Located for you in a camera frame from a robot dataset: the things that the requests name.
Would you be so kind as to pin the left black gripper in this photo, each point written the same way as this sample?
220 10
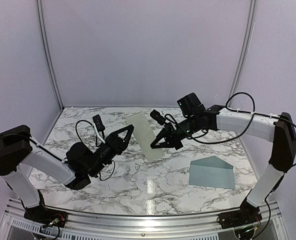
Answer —
114 141

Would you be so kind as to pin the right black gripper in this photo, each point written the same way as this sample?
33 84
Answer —
171 141

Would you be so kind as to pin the beige letter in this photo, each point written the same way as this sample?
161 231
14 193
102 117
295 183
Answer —
144 136

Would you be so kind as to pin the blue-grey envelope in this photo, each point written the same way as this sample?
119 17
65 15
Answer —
212 172

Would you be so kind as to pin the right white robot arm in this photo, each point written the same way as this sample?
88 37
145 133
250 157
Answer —
279 130

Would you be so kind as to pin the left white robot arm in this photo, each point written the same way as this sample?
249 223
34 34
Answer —
18 147

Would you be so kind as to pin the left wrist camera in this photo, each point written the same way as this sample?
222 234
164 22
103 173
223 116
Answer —
98 123

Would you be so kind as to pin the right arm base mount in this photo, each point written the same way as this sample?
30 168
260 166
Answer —
237 218

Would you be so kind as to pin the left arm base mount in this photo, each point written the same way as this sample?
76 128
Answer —
46 218

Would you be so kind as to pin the aluminium front rail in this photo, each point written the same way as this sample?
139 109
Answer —
96 226

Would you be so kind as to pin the right aluminium corner post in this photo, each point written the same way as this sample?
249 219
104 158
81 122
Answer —
250 23

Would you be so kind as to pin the aluminium corner post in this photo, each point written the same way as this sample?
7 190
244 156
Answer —
47 54
250 23

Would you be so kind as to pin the left aluminium corner post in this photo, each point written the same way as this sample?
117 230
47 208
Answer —
47 54

